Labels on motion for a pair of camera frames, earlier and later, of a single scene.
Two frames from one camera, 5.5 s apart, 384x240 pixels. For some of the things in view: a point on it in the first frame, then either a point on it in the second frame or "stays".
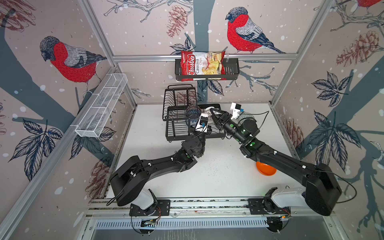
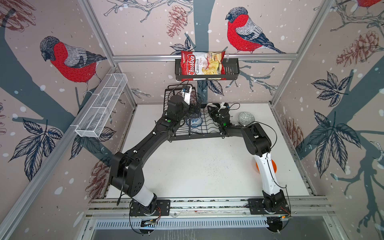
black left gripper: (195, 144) to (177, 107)
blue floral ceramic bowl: (192, 122) stays
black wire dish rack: (185, 120) stays
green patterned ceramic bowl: (246, 117) stays
